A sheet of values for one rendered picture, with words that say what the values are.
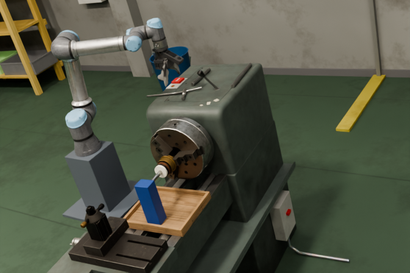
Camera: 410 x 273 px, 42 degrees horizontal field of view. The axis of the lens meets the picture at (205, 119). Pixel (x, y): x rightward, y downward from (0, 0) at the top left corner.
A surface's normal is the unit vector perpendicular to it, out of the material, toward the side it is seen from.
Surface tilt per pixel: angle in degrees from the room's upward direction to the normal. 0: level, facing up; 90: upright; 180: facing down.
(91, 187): 90
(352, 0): 90
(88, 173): 90
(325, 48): 90
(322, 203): 0
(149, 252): 0
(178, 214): 0
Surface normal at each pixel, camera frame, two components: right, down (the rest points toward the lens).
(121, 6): -0.53, 0.50
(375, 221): -0.24, -0.86
